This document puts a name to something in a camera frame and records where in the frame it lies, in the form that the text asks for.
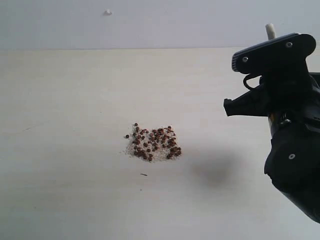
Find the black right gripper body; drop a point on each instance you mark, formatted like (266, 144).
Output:
(280, 86)

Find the white wooden paint brush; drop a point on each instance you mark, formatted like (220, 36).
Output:
(270, 31)

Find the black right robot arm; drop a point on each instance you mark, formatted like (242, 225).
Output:
(293, 165)

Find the pile of beans and rice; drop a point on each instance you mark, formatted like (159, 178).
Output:
(153, 144)

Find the small white wall plug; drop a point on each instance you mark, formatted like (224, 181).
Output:
(108, 12)

